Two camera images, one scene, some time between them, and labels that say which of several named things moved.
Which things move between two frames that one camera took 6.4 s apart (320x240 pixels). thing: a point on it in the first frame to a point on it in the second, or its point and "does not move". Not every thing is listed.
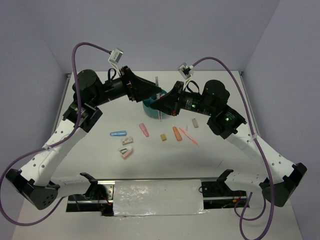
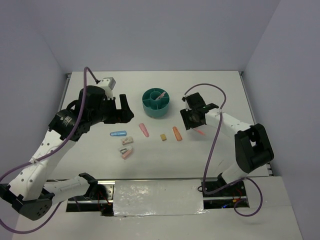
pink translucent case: (144, 129) does not move
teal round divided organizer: (151, 111) does not move
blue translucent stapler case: (118, 133) does not move
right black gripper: (169, 103) to (189, 124)
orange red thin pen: (189, 136) to (199, 131)
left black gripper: (141, 88) to (123, 115)
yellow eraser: (163, 137) does not move
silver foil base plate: (158, 197) does not move
